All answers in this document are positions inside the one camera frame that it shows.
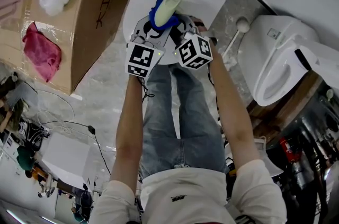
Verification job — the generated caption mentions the black power adapter with cable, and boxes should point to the black power adapter with cable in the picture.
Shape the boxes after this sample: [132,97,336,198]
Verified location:
[42,119,112,176]

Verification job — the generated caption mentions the blue cloth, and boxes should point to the blue cloth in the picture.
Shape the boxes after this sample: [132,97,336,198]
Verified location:
[148,0,181,31]

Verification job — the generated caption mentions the pale green toilet brush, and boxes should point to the pale green toilet brush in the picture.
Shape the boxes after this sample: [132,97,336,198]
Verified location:
[154,0,185,28]

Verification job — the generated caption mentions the white toilet with seat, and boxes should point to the white toilet with seat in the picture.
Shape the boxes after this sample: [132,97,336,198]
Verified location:
[236,14,339,107]

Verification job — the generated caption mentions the white ball-head brush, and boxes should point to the white ball-head brush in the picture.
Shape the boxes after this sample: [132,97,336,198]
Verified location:
[221,16,251,60]

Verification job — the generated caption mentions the red fire extinguisher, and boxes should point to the red fire extinguisher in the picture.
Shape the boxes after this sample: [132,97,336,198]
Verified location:
[279,137,295,163]

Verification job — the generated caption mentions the person's cream shirt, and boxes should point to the person's cream shirt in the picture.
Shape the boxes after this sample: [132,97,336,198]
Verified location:
[89,159,288,224]

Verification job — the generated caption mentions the white flat board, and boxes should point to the white flat board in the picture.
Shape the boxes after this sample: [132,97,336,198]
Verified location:
[41,132,99,190]

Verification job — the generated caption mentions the wooden pallet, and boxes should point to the wooden pallet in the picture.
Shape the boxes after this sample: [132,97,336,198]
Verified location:
[245,70,324,145]

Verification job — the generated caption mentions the red cloth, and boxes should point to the red cloth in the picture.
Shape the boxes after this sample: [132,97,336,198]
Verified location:
[22,21,63,83]

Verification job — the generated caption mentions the brown cardboard box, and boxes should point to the brown cardboard box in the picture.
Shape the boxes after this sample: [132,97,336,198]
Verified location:
[0,0,154,96]

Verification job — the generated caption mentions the person's right forearm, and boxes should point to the person's right forearm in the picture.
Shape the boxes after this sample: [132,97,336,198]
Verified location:
[207,42,262,174]

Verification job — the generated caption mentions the person's left forearm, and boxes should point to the person's left forearm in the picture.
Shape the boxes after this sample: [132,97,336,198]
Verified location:
[109,74,149,190]

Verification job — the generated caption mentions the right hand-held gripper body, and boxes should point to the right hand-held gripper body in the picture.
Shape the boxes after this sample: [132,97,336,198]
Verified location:
[169,14,214,70]

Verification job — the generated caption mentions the person's blue jeans legs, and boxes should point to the person's blue jeans legs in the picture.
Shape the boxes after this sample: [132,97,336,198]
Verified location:
[138,62,230,180]

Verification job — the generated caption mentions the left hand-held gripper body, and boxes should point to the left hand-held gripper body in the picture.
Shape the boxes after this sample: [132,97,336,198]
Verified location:
[126,15,173,78]

